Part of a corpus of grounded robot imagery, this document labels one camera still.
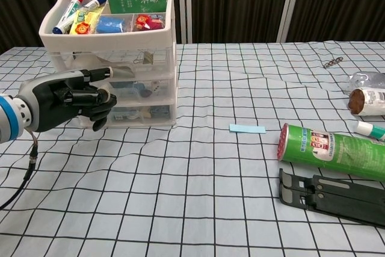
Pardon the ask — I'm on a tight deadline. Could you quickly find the blue checked tablecloth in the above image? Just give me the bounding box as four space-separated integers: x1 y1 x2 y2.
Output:
0 40 385 257

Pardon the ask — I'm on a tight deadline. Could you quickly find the small metal screw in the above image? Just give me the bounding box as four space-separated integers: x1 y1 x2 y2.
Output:
323 56 344 68

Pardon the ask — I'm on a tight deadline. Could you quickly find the white bottle yellow cap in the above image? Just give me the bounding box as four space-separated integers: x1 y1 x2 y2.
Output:
348 87 385 116

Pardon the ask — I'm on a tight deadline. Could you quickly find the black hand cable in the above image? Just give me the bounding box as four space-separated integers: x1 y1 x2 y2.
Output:
0 127 39 209

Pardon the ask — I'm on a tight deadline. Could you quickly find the red cap whiteboard marker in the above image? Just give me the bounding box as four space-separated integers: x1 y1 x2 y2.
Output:
52 0 90 34

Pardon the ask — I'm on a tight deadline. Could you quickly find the clear plastic drawer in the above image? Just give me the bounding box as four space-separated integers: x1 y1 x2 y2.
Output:
108 75 177 104
78 102 177 128
51 48 177 78

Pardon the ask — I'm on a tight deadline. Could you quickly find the gold binder clip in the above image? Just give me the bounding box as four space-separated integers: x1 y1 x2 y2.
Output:
132 52 155 65

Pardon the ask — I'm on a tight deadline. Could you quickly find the black folding stand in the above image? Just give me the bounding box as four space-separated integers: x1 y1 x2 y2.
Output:
278 168 385 228

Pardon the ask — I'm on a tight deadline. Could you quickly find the green chips can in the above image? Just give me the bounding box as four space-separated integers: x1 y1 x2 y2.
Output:
276 123 385 182

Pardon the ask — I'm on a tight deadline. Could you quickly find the red snack packet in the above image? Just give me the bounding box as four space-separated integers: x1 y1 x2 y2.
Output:
134 13 166 31

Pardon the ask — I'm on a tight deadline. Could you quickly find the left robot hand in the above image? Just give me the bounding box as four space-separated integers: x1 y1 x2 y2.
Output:
17 66 117 133

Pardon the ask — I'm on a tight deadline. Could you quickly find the blue snack packet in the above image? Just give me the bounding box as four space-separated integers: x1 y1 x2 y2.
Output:
96 15 126 34

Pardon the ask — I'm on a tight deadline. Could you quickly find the light blue eraser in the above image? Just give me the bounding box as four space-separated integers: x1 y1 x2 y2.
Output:
229 123 266 134

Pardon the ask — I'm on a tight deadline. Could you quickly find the blue cap whiteboard marker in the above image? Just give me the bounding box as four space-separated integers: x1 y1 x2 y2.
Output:
72 0 108 14

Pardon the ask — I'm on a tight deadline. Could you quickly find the white green glue stick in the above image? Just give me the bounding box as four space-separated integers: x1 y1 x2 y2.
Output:
356 120 385 141

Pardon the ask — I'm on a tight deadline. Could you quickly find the clear Pepsi bottle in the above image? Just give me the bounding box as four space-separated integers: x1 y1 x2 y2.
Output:
348 71 385 92

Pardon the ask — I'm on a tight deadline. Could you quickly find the yellow snack packet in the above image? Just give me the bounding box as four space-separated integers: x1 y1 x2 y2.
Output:
69 8 105 35

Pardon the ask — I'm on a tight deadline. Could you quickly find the white drawer organizer box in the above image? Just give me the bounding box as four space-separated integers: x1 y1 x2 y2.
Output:
38 0 178 128

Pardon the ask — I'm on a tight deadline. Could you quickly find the black folding screen partition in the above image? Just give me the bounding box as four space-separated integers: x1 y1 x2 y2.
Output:
0 0 385 56

